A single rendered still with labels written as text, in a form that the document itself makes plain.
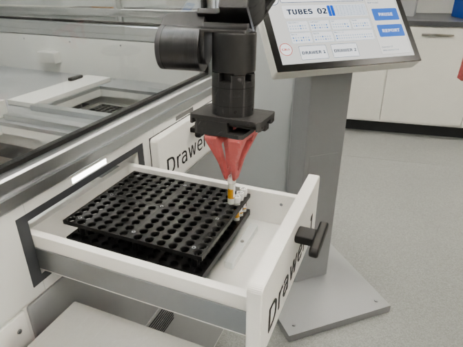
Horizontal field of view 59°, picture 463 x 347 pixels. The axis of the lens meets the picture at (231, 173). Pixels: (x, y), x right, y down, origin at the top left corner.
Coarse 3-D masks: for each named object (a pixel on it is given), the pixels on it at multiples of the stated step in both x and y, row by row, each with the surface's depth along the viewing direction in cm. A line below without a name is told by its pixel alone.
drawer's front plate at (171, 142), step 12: (180, 120) 89; (168, 132) 83; (180, 132) 87; (192, 132) 92; (156, 144) 79; (168, 144) 83; (180, 144) 88; (192, 144) 93; (156, 156) 80; (168, 156) 84; (180, 156) 89; (192, 156) 94; (180, 168) 89
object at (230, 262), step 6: (252, 228) 66; (246, 234) 64; (252, 234) 65; (240, 240) 63; (246, 240) 63; (234, 246) 61; (240, 246) 61; (246, 246) 63; (234, 252) 60; (240, 252) 60; (228, 258) 59; (234, 258) 59; (228, 264) 58; (234, 264) 59
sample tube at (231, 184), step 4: (228, 176) 59; (228, 180) 60; (232, 180) 59; (228, 184) 60; (232, 184) 60; (228, 188) 60; (232, 188) 60; (228, 192) 60; (232, 192) 60; (228, 196) 61; (232, 196) 60; (228, 200) 61; (232, 200) 61
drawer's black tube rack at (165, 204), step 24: (120, 192) 66; (144, 192) 66; (168, 192) 66; (192, 192) 66; (216, 192) 66; (72, 216) 59; (96, 216) 59; (120, 216) 59; (144, 216) 60; (168, 216) 59; (192, 216) 59; (216, 216) 59; (96, 240) 59; (120, 240) 59; (144, 240) 54; (168, 240) 54; (192, 240) 54; (168, 264) 54; (192, 264) 54
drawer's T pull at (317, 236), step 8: (320, 224) 55; (328, 224) 56; (304, 232) 54; (312, 232) 54; (320, 232) 54; (296, 240) 53; (304, 240) 53; (312, 240) 52; (320, 240) 52; (312, 248) 51; (320, 248) 52; (312, 256) 51
